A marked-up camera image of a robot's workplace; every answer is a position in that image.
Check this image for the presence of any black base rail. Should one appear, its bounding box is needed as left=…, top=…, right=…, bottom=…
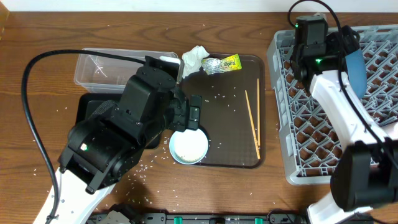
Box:
left=85, top=204, right=309, bottom=224

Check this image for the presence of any black plastic tray bin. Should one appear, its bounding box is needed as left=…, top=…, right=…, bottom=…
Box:
left=74, top=93, right=163, bottom=149

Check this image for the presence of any grey dishwasher rack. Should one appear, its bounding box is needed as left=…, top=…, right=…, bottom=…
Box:
left=267, top=25, right=397, bottom=185

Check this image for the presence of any wooden chopstick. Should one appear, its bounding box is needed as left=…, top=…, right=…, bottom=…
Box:
left=257, top=78, right=261, bottom=147
left=244, top=90, right=261, bottom=160

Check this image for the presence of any yellow foil snack wrapper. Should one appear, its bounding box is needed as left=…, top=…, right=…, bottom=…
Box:
left=201, top=54, right=242, bottom=75

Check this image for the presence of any white tissue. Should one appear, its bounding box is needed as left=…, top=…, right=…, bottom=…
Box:
left=182, top=45, right=210, bottom=78

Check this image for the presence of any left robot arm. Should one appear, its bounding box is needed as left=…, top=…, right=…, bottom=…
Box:
left=35, top=56, right=201, bottom=223

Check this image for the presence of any dark blue plate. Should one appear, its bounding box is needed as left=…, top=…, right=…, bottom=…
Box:
left=345, top=49, right=367, bottom=99

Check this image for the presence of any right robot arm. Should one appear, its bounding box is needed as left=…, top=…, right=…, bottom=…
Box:
left=290, top=15, right=397, bottom=223

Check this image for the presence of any brown serving tray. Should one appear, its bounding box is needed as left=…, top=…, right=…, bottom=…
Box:
left=181, top=55, right=266, bottom=169

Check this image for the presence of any clear plastic bin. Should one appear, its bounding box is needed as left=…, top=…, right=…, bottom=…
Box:
left=74, top=48, right=178, bottom=94

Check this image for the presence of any light blue rice bowl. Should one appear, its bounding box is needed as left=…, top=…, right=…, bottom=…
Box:
left=169, top=129, right=209, bottom=165

